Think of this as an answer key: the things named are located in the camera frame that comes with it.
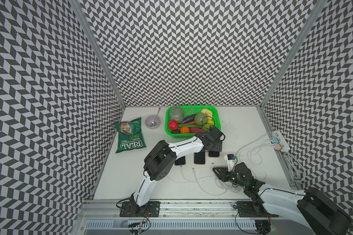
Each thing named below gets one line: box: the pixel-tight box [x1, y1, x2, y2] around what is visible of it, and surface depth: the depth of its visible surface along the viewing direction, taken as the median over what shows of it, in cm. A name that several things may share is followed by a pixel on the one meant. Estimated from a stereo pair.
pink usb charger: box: [273, 142, 282, 151], surface depth 97 cm
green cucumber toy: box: [177, 123, 203, 129], surface depth 102 cm
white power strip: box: [272, 130, 291, 152], surface depth 99 cm
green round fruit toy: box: [194, 112, 208, 126], surface depth 104 cm
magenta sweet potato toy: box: [189, 127, 205, 134], surface depth 100 cm
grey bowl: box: [144, 115, 161, 130], surface depth 107 cm
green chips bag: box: [113, 117, 147, 154], surface depth 98 cm
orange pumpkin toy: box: [180, 126, 190, 134], surface depth 98 cm
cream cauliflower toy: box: [201, 108, 213, 120], surface depth 108 cm
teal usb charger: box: [271, 137, 280, 144], surface depth 99 cm
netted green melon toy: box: [169, 106, 185, 123], surface depth 101 cm
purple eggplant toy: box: [181, 113, 198, 124], surface depth 105 cm
